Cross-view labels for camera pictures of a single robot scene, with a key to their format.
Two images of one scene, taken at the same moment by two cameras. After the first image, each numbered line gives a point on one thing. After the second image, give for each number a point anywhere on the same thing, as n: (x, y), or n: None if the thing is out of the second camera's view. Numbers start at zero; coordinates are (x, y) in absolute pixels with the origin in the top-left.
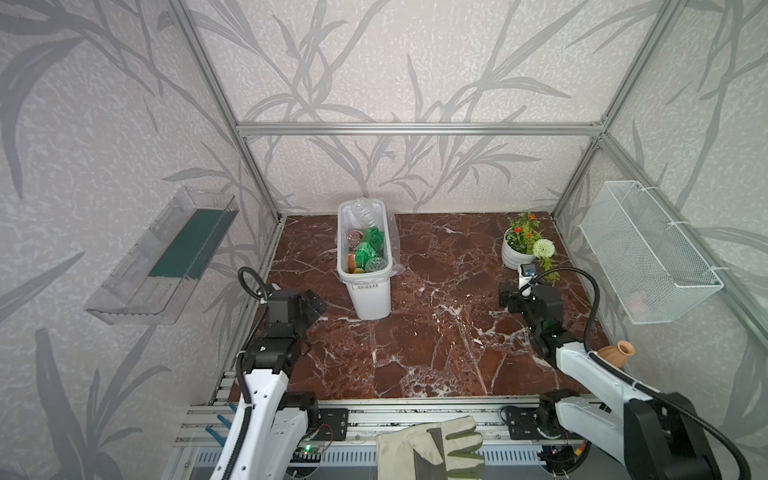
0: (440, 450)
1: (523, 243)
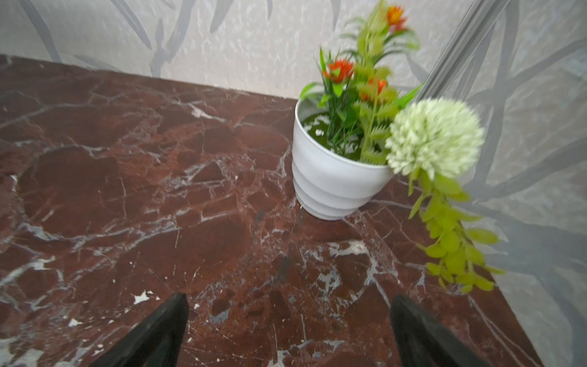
0: None
1: (350, 139)
